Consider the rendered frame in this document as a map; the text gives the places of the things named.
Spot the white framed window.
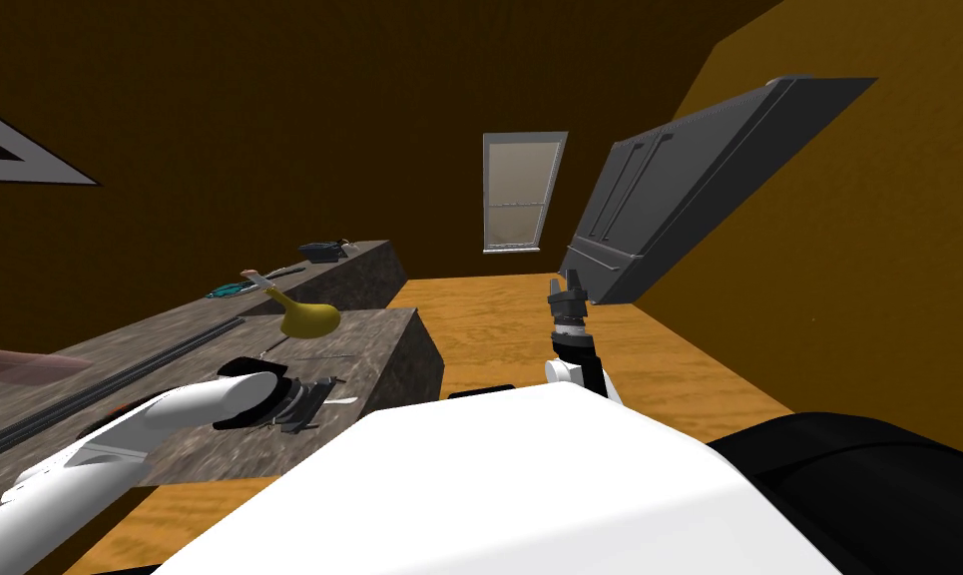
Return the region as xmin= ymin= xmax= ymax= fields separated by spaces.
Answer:
xmin=481 ymin=131 xmax=570 ymax=256

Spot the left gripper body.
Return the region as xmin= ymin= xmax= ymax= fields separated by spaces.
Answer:
xmin=276 ymin=375 xmax=338 ymax=436

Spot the pink translucent board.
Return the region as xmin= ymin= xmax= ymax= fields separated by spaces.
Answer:
xmin=0 ymin=349 xmax=94 ymax=388

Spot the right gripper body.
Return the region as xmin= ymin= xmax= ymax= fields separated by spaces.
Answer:
xmin=547 ymin=287 xmax=591 ymax=324

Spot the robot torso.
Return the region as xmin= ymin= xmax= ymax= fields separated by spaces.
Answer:
xmin=152 ymin=381 xmax=843 ymax=575

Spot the dark grey refrigerator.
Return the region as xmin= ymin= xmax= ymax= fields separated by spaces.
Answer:
xmin=558 ymin=75 xmax=879 ymax=307

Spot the yellow gourd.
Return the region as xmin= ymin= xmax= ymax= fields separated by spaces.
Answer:
xmin=264 ymin=287 xmax=343 ymax=340

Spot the grey spatula with pale handle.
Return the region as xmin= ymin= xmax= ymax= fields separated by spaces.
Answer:
xmin=240 ymin=266 xmax=308 ymax=293

